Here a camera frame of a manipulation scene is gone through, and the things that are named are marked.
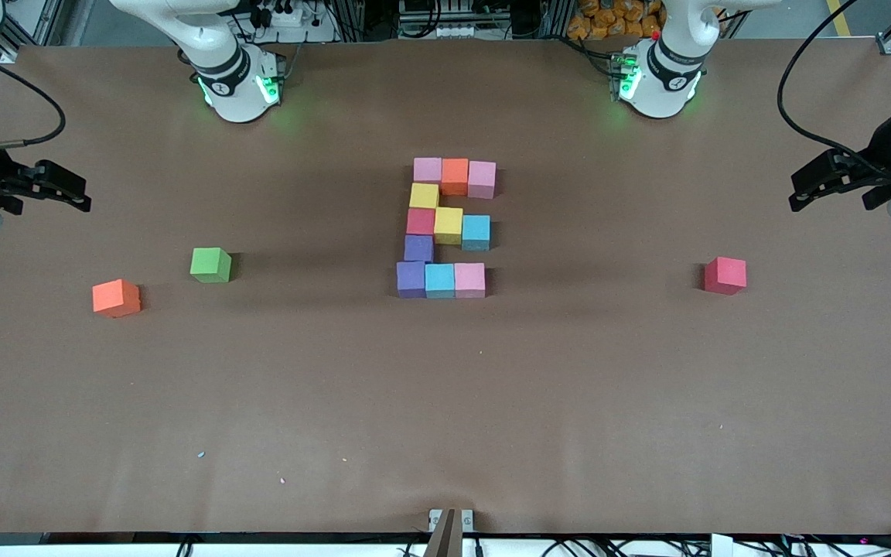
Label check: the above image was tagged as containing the blue foam block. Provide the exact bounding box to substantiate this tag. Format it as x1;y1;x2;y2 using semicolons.
462;214;491;252
425;263;456;299

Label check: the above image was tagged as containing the orange foam block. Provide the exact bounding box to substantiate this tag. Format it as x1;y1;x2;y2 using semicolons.
441;158;470;196
92;278;142;319

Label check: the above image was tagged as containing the green foam block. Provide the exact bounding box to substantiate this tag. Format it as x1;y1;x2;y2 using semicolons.
189;247;233;284

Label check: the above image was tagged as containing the pile of orange objects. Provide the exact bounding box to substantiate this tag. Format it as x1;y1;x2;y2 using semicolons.
567;0;667;41

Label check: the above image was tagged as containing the brown paper table cover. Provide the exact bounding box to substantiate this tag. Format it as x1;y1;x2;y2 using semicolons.
0;39;891;536

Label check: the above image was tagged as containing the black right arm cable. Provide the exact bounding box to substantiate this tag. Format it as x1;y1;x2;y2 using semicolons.
0;56;67;152

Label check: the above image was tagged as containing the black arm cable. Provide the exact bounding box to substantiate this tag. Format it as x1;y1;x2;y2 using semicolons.
0;56;67;152
776;0;891;175

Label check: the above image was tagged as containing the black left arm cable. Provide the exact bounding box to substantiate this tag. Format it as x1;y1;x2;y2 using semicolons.
776;0;891;175

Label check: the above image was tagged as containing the metal mount bracket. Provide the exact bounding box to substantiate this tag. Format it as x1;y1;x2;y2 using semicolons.
424;508;476;557

